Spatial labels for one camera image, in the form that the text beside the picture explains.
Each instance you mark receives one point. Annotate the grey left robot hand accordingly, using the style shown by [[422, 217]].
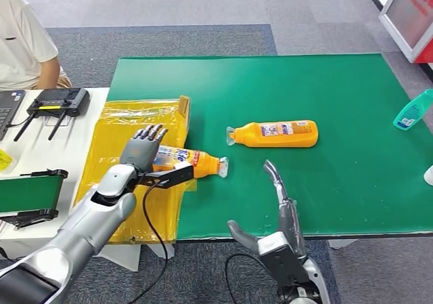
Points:
[[140, 151]]

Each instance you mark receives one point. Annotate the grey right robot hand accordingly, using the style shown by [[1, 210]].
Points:
[[290, 221]]

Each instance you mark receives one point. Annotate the orange bottle with clear cap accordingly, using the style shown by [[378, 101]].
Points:
[[203, 163], [257, 137]]

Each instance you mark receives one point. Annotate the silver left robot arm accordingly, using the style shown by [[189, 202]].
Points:
[[84, 230]]

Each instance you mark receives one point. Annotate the teal plastic bottle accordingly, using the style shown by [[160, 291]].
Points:
[[413, 110]]

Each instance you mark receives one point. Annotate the yellow plastic wrapped cardboard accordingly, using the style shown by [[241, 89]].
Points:
[[112, 127]]

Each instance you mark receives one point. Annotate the black remote controller with antennas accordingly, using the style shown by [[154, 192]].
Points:
[[60, 101]]

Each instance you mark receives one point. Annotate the green table mat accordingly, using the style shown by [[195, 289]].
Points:
[[287, 86]]

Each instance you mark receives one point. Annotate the small green belt conveyor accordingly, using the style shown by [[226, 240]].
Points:
[[27, 194]]

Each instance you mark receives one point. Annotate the dark laptop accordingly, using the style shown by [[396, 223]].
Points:
[[8, 111]]

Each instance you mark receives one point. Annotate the yellow sticker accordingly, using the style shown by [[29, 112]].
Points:
[[4, 160]]

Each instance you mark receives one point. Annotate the small white object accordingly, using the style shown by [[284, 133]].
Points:
[[429, 176]]

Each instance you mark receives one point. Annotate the person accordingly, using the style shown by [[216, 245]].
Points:
[[20, 46]]

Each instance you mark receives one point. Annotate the white framed sign stand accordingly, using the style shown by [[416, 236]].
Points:
[[409, 15]]

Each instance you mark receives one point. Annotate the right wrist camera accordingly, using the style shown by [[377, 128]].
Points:
[[280, 259]]

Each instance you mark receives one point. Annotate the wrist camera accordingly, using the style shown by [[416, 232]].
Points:
[[280, 259], [176, 174]]

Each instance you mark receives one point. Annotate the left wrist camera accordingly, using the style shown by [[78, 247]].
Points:
[[176, 174]]

